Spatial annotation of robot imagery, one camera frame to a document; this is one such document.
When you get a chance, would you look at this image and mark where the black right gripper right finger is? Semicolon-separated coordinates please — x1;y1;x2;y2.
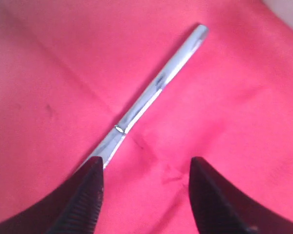
188;157;293;234

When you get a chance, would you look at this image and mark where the steel table knife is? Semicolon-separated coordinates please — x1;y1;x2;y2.
83;24;209;168

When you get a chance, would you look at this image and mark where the red table cloth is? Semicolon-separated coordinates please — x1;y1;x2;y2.
0;0;293;234

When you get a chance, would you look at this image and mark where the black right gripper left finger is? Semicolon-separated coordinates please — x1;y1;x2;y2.
0;156;104;234

